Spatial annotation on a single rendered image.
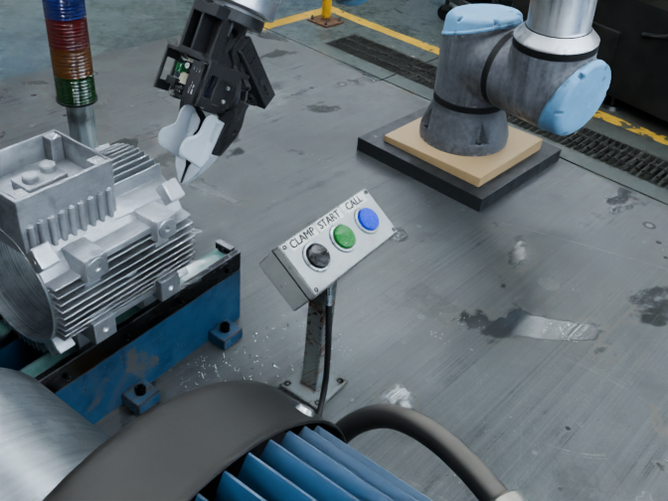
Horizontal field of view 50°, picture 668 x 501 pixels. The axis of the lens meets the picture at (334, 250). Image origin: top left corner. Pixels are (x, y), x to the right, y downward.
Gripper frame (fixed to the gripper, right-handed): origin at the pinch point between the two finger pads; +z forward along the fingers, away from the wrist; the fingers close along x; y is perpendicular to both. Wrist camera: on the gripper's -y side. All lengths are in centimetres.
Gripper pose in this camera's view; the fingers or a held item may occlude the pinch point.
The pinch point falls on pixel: (190, 174)
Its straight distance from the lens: 91.0
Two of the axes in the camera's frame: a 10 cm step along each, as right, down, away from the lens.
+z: -3.7, 9.1, 1.8
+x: 8.0, 4.1, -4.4
